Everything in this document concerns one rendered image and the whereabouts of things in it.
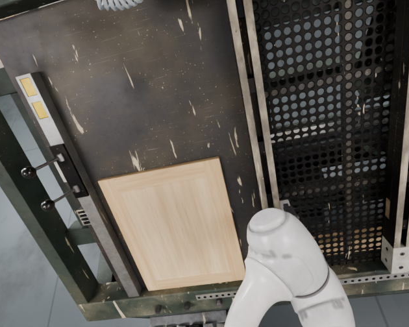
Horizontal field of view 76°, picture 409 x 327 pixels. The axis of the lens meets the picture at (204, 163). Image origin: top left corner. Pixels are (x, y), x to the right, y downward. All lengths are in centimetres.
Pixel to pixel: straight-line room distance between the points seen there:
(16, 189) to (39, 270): 183
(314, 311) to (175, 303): 80
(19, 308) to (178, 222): 213
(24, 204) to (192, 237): 62
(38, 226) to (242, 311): 88
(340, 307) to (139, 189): 68
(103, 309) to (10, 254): 191
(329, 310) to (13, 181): 101
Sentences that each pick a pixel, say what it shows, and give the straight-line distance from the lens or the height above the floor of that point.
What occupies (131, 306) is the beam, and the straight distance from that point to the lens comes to 136.
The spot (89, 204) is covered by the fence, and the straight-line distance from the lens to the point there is 104.
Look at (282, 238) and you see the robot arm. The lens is 47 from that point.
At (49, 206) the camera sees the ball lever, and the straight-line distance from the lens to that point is 95.
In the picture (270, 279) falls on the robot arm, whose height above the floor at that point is 159.
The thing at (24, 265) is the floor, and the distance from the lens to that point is 304.
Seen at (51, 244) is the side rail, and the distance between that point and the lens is 123.
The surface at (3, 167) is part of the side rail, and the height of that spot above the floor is 149.
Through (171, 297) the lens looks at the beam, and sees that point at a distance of 126.
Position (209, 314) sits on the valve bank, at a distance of 137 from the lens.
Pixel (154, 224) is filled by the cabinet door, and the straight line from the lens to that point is 104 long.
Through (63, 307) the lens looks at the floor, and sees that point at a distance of 265.
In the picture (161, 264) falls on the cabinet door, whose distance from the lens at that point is 117.
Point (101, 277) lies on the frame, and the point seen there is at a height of 79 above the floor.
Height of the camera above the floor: 208
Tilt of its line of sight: 56 degrees down
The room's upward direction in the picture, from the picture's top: 24 degrees counter-clockwise
